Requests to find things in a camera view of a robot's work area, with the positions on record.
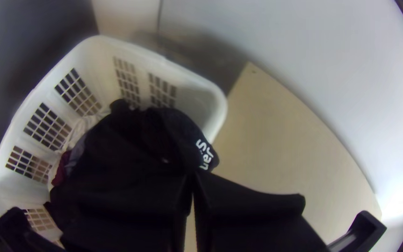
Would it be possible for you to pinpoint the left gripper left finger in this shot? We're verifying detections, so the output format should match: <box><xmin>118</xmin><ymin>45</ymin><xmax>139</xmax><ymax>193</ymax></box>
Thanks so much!
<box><xmin>49</xmin><ymin>171</ymin><xmax>193</xmax><ymax>252</ymax></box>

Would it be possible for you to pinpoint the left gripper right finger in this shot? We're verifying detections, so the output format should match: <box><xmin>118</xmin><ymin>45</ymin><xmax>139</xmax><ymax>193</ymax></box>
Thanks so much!
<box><xmin>194</xmin><ymin>170</ymin><xmax>329</xmax><ymax>252</ymax></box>

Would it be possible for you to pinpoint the black t-shirt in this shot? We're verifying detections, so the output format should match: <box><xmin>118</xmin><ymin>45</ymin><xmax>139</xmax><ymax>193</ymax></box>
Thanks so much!
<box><xmin>49</xmin><ymin>99</ymin><xmax>220</xmax><ymax>200</ymax></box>

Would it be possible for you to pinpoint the heap of clothes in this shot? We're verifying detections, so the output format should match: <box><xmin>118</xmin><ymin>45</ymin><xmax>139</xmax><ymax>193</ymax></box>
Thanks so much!
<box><xmin>49</xmin><ymin>108</ymin><xmax>113</xmax><ymax>188</ymax></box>

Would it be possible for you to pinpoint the white laundry basket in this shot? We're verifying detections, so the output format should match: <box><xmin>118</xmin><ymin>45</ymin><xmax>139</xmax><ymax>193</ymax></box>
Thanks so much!
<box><xmin>0</xmin><ymin>35</ymin><xmax>229</xmax><ymax>245</ymax></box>

